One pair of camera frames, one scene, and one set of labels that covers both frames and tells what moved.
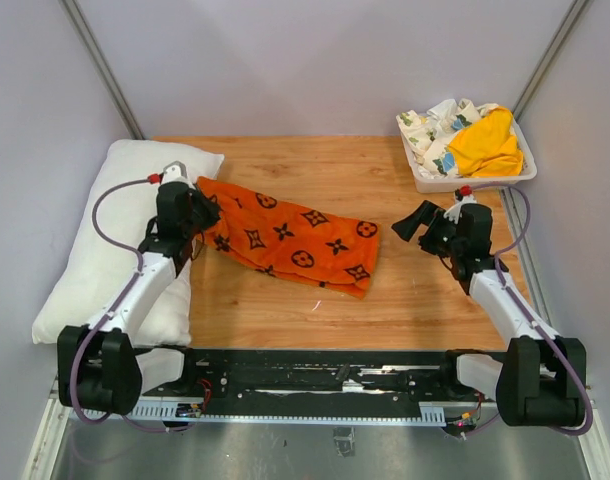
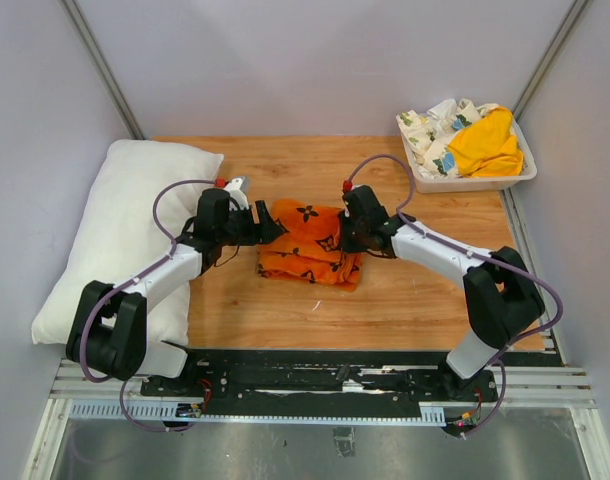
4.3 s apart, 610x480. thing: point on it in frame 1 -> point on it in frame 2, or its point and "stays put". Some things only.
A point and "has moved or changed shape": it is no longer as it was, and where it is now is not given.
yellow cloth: x=489 y=148 stays put
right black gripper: x=426 y=214 -> x=345 y=244
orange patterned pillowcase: x=290 y=241 has moved or changed shape
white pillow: x=95 y=272 stays put
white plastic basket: x=440 y=184 stays put
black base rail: x=312 y=377 stays put
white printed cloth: x=430 y=134 stays put
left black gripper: x=212 y=209 -> x=266 y=231
